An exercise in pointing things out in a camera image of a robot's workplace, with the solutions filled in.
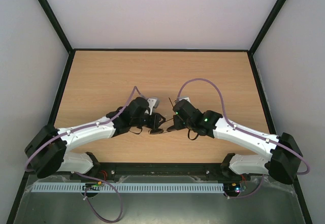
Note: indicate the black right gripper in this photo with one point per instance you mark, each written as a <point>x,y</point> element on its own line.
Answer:
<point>178,122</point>

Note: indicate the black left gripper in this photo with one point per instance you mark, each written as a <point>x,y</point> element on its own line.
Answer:
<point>157,117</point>

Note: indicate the black sunglasses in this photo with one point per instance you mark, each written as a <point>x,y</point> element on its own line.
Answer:
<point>166,127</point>

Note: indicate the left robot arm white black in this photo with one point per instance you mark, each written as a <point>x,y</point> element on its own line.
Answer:
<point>51,150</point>

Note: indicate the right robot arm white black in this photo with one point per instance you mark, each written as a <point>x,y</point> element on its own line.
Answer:
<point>276,156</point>

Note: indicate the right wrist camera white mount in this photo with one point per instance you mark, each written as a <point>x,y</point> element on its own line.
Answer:
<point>182,98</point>

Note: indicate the light blue slotted cable duct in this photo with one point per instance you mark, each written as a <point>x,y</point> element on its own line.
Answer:
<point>73,187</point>

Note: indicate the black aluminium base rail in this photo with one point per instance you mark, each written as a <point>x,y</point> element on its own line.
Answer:
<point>216,171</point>

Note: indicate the black frame post right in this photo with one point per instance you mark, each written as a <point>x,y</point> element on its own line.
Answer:
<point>266,26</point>

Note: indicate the black frame post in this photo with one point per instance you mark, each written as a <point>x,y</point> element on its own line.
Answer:
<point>56,25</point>
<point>266,26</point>

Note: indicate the black frame post left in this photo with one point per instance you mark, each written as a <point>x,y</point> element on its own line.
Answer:
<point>56,25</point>

